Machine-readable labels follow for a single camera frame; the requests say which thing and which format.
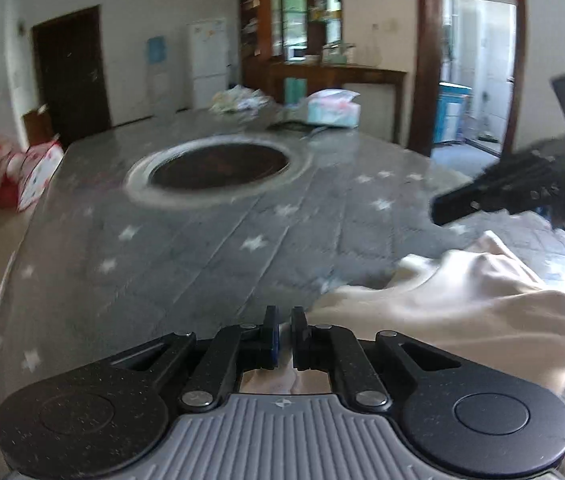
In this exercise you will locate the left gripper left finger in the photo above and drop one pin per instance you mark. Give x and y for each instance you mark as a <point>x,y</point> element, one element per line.
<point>217,365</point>

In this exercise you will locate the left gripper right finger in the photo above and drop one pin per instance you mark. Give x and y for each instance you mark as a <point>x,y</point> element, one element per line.
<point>336,351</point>

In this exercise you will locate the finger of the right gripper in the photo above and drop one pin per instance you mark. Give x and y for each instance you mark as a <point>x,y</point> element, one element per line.
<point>518,183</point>

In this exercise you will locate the cream white garment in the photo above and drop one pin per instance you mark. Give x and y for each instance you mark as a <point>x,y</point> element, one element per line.
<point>481,303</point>

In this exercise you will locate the blue cabinet in doorway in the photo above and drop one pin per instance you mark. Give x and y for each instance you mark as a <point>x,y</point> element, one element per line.
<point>452,101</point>

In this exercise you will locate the grey star quilted table cover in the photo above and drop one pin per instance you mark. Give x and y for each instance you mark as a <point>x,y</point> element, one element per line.
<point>96,273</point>

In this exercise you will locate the round induction cooktop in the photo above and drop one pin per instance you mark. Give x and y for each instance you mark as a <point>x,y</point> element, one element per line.
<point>216,170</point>

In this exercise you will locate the tissue pack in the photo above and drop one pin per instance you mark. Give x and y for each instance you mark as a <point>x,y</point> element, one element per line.
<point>334,108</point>

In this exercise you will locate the glass jars on table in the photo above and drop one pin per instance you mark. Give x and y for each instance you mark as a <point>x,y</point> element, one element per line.
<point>338,53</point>

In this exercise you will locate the wooden side table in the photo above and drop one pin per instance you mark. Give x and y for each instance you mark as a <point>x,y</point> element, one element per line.
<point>320,77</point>

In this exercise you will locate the crumpled patterned cloth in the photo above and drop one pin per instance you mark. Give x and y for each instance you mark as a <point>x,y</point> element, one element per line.
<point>239,99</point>

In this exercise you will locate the water dispenser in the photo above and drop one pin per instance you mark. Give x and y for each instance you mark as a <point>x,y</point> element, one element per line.
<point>158,78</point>

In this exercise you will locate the polka dot play tent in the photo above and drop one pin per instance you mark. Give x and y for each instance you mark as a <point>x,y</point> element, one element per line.
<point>24,176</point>

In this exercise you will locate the right wooden display cabinet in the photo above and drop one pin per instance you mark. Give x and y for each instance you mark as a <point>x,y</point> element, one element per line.
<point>291,31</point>

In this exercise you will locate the white refrigerator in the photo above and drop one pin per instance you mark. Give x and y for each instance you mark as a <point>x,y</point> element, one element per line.
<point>208,61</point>

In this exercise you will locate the dark wooden door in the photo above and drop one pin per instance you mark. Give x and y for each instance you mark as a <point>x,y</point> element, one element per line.
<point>70,75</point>

